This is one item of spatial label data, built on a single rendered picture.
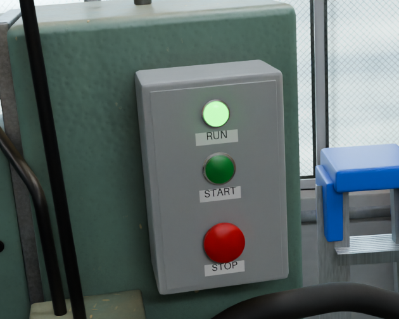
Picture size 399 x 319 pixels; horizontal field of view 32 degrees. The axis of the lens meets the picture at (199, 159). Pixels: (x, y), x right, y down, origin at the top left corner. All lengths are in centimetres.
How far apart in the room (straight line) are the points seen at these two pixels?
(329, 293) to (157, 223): 16
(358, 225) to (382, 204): 9
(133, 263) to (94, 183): 8
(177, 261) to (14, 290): 18
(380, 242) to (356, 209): 65
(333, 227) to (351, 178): 11
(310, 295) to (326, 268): 84
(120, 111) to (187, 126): 7
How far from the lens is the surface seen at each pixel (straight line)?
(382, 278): 219
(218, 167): 49
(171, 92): 48
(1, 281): 63
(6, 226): 61
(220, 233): 50
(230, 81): 49
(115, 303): 57
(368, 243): 143
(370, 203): 209
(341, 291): 59
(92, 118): 54
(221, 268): 53
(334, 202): 135
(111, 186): 56
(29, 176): 54
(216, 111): 48
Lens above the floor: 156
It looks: 17 degrees down
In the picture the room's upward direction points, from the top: 4 degrees counter-clockwise
